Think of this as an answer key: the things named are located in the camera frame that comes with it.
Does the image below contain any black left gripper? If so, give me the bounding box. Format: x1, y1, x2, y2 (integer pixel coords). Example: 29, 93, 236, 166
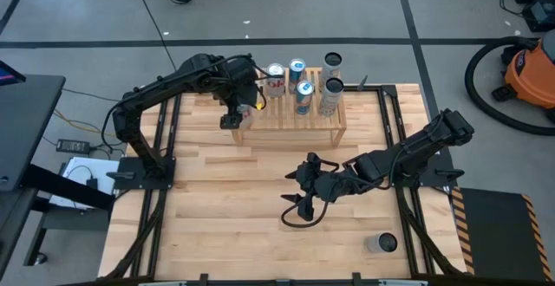
219, 53, 264, 130

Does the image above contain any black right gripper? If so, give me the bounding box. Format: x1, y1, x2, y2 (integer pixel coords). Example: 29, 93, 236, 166
280, 152, 352, 222

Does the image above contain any blue silver Red Bull can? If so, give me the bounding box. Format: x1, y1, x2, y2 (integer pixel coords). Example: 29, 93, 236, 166
294, 79, 316, 116
287, 57, 307, 94

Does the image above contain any Celsius Tropical Vibe can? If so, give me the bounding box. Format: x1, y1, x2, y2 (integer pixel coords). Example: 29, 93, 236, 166
318, 76, 346, 118
319, 51, 343, 83

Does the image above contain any Celsius Peach Vibe can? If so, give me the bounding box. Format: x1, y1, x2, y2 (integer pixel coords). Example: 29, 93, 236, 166
363, 231, 399, 254

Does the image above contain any slatted wooden shelf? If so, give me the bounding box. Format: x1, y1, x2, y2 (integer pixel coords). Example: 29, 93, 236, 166
231, 66, 349, 149

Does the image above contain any black power adapter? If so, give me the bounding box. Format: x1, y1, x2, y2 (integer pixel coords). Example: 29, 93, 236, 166
55, 138, 92, 154

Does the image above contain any orange shop vacuum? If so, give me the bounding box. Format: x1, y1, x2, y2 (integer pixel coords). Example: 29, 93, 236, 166
464, 36, 555, 138
492, 29, 555, 122

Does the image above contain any black yellow hazard mat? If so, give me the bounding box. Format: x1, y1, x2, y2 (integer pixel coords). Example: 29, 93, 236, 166
449, 185, 555, 283

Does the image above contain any black side desk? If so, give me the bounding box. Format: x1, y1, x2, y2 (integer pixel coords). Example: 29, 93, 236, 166
0, 74, 116, 278

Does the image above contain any laptop screen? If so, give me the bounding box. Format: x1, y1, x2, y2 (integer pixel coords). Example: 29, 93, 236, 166
0, 59, 26, 87

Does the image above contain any black equipment case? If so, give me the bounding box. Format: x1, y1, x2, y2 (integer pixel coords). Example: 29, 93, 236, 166
507, 0, 555, 34

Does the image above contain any long black floor cable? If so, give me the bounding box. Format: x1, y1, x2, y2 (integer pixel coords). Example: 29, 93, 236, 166
129, 0, 179, 70

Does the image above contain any black aluminium rig frame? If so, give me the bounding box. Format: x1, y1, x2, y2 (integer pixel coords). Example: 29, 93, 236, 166
98, 84, 467, 286

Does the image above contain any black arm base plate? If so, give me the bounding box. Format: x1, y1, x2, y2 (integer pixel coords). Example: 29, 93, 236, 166
387, 153, 465, 188
113, 155, 177, 191

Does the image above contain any yellow floor cable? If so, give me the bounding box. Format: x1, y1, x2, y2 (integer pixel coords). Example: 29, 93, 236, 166
51, 107, 121, 138

